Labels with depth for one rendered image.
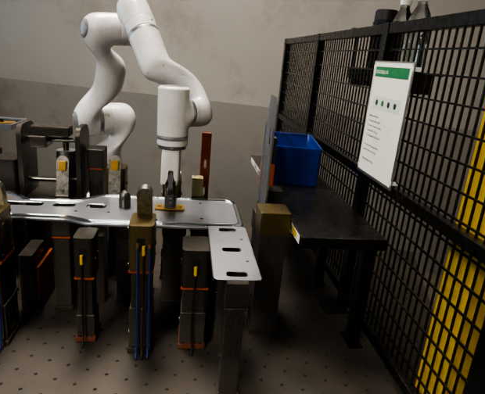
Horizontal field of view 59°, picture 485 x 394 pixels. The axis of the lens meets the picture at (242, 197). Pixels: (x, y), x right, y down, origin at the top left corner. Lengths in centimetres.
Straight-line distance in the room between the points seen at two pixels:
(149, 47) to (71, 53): 267
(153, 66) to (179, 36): 226
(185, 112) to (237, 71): 220
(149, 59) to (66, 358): 79
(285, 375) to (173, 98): 75
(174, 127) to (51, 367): 65
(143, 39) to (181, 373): 87
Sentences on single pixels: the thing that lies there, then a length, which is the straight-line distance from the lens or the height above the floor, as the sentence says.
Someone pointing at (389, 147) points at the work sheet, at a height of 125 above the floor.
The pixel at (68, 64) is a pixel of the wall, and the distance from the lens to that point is 393.
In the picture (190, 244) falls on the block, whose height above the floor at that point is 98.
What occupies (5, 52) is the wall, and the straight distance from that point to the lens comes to 428.
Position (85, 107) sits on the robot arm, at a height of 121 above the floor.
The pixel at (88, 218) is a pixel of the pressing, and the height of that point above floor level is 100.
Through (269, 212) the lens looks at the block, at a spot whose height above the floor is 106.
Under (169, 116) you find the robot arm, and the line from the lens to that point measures 116.
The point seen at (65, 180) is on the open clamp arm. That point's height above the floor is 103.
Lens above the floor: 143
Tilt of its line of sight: 18 degrees down
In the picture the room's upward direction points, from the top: 5 degrees clockwise
